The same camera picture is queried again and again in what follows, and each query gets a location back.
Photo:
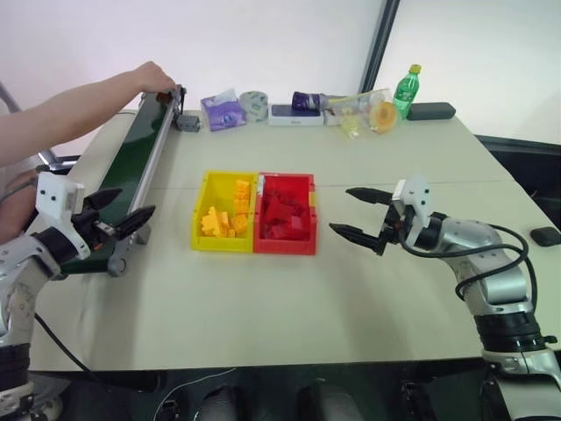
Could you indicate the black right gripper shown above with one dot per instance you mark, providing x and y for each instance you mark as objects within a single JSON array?
[{"x": 394, "y": 221}]

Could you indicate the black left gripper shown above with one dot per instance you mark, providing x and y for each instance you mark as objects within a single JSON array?
[{"x": 90, "y": 223}]

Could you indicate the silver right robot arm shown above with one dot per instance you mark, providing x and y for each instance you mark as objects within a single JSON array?
[{"x": 473, "y": 241}]

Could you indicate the person's bare forearm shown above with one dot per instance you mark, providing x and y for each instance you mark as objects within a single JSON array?
[{"x": 66, "y": 114}]

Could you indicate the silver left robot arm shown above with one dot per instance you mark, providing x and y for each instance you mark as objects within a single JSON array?
[{"x": 17, "y": 267}]

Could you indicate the clear plastic bag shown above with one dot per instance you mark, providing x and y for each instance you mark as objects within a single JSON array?
[{"x": 352, "y": 116}]

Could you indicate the person's bare hand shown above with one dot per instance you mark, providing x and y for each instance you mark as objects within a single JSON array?
[{"x": 151, "y": 76}]

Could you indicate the grey metal chair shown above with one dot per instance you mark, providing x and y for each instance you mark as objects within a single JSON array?
[{"x": 54, "y": 163}]

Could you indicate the red toy block pile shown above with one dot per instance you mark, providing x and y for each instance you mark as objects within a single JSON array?
[{"x": 280, "y": 215}]

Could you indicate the red plastic bin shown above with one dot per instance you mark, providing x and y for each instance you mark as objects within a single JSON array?
[{"x": 285, "y": 247}]

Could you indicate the yellow toy block pile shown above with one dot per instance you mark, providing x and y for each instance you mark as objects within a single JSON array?
[{"x": 214, "y": 223}]

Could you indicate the orange tape roll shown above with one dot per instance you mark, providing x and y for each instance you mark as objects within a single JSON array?
[{"x": 383, "y": 116}]

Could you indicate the person's leg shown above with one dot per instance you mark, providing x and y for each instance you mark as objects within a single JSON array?
[{"x": 15, "y": 206}]

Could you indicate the yellow plastic bin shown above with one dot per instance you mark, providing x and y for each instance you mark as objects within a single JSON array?
[{"x": 219, "y": 244}]

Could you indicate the white box with blue lid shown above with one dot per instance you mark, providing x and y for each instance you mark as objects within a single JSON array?
[{"x": 296, "y": 116}]

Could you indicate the yellow studded block stack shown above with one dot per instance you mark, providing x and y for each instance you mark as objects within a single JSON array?
[{"x": 242, "y": 197}]

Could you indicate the small yellow studded blocks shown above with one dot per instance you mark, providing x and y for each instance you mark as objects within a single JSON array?
[{"x": 239, "y": 226}]

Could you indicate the black oblong case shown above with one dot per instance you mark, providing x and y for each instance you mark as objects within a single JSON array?
[{"x": 431, "y": 111}]

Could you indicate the purple foil bag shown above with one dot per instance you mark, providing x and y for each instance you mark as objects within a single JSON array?
[{"x": 307, "y": 101}]

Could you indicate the green plastic bottle yellow cap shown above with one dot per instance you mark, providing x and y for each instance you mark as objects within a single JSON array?
[{"x": 406, "y": 92}]

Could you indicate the purple tissue pack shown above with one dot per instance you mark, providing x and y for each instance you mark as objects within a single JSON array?
[{"x": 223, "y": 112}]

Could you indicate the black side furniture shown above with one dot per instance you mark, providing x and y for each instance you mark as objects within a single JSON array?
[{"x": 526, "y": 166}]

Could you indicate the dark window pillar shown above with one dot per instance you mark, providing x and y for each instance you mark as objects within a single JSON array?
[{"x": 380, "y": 44}]

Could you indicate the small black oval device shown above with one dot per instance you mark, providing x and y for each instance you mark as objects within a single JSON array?
[{"x": 545, "y": 237}]

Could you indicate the dark rounded shape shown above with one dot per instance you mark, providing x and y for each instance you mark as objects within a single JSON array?
[{"x": 219, "y": 404}]

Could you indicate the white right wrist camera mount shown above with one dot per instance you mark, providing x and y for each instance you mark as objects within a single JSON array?
[{"x": 416, "y": 195}]

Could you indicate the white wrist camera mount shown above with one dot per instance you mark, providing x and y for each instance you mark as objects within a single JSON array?
[
  {"x": 52, "y": 197},
  {"x": 416, "y": 195}
]

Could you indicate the green conveyor belt silver frame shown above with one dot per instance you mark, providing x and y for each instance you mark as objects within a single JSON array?
[{"x": 131, "y": 149}]

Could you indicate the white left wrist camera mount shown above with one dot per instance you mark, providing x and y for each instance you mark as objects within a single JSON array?
[{"x": 52, "y": 197}]

